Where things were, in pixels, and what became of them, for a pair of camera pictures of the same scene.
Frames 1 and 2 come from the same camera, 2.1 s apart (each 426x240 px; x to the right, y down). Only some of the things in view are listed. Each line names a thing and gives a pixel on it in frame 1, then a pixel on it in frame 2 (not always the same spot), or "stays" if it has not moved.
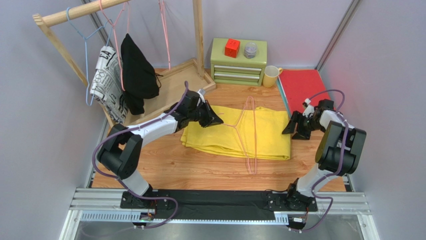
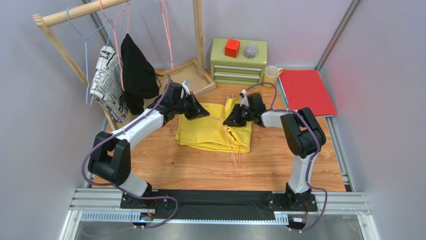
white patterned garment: (107, 86) stays
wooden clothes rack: (172, 80) stays
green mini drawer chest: (240, 71) stays
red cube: (232, 47) stays
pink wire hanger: (234, 126) -> (231, 144)
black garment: (140, 80) stays
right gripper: (304, 122) -> (239, 114)
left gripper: (212, 118) -> (197, 110)
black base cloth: (218, 205) stays
